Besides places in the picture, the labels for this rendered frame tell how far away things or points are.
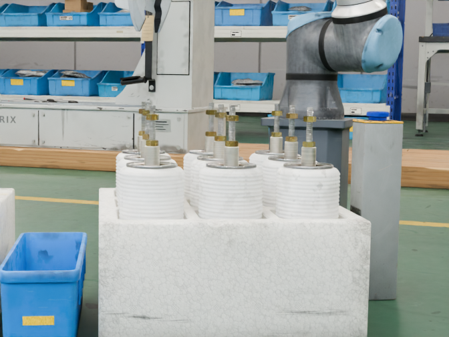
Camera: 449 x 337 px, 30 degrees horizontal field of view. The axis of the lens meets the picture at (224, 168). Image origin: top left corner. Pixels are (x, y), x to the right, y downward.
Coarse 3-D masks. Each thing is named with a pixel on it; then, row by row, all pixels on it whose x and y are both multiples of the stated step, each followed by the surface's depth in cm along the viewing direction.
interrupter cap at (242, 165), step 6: (210, 162) 126; (216, 162) 127; (222, 162) 127; (240, 162) 128; (246, 162) 127; (222, 168) 121; (228, 168) 121; (234, 168) 121; (240, 168) 121; (246, 168) 122
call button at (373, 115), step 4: (368, 112) 147; (372, 112) 146; (376, 112) 146; (380, 112) 146; (384, 112) 146; (388, 112) 146; (372, 116) 146; (376, 116) 146; (380, 116) 146; (384, 116) 146; (388, 116) 146
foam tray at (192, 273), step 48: (144, 240) 116; (192, 240) 117; (240, 240) 118; (288, 240) 119; (336, 240) 120; (144, 288) 117; (192, 288) 118; (240, 288) 119; (288, 288) 120; (336, 288) 121; (144, 336) 118; (192, 336) 119; (240, 336) 120; (288, 336) 121; (336, 336) 122
